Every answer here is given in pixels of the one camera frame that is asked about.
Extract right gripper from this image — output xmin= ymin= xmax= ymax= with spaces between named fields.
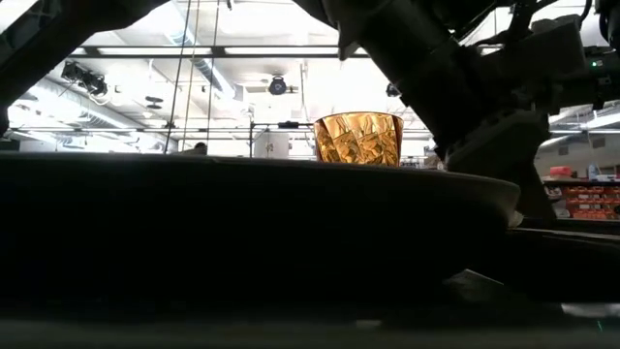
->
xmin=444 ymin=111 xmax=557 ymax=220

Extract dark grey round plate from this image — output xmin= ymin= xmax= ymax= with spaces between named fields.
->
xmin=0 ymin=151 xmax=523 ymax=301

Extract black plastic tray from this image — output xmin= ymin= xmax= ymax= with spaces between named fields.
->
xmin=503 ymin=226 xmax=620 ymax=304

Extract shelf with red bins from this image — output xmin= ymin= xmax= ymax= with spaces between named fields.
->
xmin=542 ymin=164 xmax=620 ymax=222

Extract black hanging reel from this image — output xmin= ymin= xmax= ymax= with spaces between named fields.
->
xmin=267 ymin=75 xmax=289 ymax=97

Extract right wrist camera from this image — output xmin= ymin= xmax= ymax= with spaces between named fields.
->
xmin=483 ymin=21 xmax=590 ymax=115

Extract black ceiling camera cluster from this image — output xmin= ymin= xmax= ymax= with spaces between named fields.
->
xmin=60 ymin=60 xmax=110 ymax=97

